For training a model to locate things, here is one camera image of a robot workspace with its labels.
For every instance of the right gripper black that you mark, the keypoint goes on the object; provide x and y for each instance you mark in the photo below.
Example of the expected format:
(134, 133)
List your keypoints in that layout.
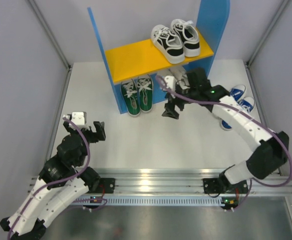
(170, 107)

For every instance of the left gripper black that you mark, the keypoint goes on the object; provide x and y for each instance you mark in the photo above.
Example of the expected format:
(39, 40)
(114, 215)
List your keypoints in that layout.
(100, 135)

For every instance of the green sneaker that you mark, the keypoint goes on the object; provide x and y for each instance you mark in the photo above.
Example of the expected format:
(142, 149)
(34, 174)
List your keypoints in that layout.
(145, 89)
(129, 94)

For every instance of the blue sneaker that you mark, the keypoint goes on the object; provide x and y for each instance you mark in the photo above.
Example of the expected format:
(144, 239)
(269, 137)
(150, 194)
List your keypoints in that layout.
(247, 104)
(238, 92)

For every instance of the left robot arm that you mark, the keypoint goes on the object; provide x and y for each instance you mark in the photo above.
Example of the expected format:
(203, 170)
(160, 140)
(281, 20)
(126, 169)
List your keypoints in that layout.
(64, 178)

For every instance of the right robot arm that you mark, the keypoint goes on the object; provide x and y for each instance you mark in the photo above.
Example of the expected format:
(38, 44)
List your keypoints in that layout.
(269, 149)

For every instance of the blue and yellow shoe shelf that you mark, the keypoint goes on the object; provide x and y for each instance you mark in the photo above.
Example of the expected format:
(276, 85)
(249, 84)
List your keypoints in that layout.
(132, 60)

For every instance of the black white sneaker left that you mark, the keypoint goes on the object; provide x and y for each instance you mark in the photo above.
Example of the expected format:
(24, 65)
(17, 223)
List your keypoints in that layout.
(168, 43)

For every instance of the black white sneaker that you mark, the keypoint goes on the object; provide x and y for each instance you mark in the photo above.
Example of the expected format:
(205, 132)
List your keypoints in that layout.
(188, 36)
(168, 43)

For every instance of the black white sneaker right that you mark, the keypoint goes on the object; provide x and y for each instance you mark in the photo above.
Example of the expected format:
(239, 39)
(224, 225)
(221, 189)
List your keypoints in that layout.
(188, 36)

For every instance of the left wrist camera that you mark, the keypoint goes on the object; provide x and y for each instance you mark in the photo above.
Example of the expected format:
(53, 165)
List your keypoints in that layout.
(78, 118)

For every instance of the slotted cable duct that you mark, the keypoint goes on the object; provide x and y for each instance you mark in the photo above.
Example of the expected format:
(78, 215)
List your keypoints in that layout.
(202, 201)

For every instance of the left aluminium frame post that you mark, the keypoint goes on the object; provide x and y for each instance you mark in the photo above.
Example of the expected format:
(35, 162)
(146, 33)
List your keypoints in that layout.
(48, 32)

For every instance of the aluminium frame post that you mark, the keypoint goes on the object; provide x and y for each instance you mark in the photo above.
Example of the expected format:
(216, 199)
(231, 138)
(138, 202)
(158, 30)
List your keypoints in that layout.
(48, 32)
(284, 4)

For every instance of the aluminium mounting rail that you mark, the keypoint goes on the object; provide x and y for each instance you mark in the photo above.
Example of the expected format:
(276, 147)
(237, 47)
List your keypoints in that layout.
(181, 182)

